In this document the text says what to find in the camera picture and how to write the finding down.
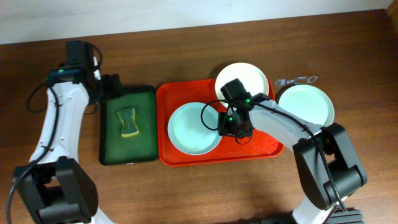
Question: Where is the cream white plate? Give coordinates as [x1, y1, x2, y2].
[215, 62, 271, 100]

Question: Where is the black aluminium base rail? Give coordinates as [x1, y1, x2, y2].
[257, 209, 364, 224]

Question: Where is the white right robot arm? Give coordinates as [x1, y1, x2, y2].
[217, 90, 368, 223]

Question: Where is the dark green tray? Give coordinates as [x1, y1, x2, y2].
[99, 86, 158, 166]

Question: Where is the yellow green sponge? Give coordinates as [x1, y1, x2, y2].
[117, 108, 139, 138]

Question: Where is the light blue plate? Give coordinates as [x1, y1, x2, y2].
[167, 102, 222, 156]

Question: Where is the pale green plate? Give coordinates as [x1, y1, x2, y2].
[275, 85, 335, 126]

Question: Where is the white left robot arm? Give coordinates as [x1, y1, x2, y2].
[12, 68, 112, 223]

